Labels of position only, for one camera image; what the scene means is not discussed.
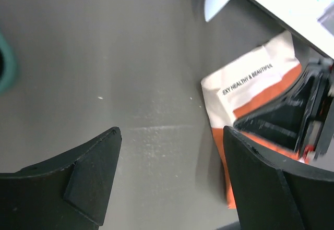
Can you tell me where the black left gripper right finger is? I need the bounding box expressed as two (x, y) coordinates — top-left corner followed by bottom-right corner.
(223, 126), (333, 229)

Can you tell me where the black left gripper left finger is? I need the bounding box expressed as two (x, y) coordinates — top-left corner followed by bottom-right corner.
(1, 127), (122, 229)

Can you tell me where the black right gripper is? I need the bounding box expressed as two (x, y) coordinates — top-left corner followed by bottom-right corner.
(233, 58), (333, 159)

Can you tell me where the orange underwear white waistband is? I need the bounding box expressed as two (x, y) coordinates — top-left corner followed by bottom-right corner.
(201, 31), (302, 209)

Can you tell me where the white dry-erase board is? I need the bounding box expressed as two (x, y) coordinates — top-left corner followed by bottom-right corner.
(253, 0), (333, 58)

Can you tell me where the green divided plastic tray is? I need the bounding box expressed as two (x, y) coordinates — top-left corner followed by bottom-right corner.
(1, 33), (18, 94)

